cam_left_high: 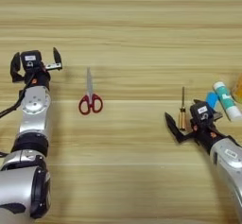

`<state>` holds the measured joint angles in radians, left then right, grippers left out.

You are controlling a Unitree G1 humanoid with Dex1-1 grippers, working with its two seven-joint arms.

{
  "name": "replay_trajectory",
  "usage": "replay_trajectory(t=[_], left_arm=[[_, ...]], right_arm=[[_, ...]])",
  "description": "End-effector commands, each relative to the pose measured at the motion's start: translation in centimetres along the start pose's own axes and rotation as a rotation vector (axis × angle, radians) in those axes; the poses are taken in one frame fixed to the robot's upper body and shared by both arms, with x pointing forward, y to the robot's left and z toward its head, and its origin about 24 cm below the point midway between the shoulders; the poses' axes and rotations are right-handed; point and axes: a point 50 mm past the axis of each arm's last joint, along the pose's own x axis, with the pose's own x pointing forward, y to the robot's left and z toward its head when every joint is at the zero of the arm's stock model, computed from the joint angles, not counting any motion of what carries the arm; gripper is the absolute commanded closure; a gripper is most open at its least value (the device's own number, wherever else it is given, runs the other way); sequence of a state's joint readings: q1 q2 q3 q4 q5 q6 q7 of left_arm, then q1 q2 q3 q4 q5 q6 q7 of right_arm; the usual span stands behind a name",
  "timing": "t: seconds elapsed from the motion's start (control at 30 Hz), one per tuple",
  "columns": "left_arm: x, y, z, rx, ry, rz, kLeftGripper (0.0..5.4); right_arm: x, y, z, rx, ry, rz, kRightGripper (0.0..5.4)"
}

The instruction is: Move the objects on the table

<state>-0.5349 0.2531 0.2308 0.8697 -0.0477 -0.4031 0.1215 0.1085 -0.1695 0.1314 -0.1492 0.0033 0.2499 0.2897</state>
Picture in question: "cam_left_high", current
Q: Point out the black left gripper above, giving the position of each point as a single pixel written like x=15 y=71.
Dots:
x=39 y=76

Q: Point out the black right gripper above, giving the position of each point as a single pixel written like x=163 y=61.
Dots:
x=206 y=133

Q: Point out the teal white glue stick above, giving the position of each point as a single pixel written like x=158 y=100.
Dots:
x=225 y=100

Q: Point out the orange juice bottle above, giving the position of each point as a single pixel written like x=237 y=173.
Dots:
x=238 y=90

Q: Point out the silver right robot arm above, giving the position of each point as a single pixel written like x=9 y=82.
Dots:
x=230 y=161

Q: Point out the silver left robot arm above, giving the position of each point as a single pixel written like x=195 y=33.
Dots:
x=33 y=114

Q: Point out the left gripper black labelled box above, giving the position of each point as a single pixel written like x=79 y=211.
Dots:
x=30 y=59

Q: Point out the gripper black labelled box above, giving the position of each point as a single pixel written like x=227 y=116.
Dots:
x=30 y=59
x=200 y=112

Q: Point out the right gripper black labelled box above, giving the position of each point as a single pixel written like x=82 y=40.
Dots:
x=200 y=112

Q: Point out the blue eraser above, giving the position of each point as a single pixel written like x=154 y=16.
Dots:
x=212 y=100

